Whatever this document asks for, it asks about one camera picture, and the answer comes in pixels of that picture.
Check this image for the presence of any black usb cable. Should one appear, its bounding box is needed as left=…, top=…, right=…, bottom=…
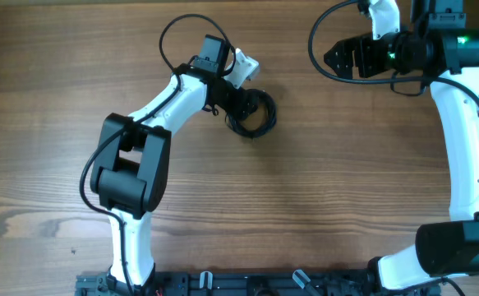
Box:
left=224, top=88, right=278, bottom=140

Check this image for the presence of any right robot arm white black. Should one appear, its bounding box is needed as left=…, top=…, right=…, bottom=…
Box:
left=315, top=1, right=479, bottom=295

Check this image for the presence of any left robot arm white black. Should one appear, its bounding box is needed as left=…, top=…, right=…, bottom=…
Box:
left=81, top=35, right=260, bottom=295

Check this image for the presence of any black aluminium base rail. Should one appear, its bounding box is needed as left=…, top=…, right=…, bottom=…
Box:
left=75, top=270, right=441, bottom=296

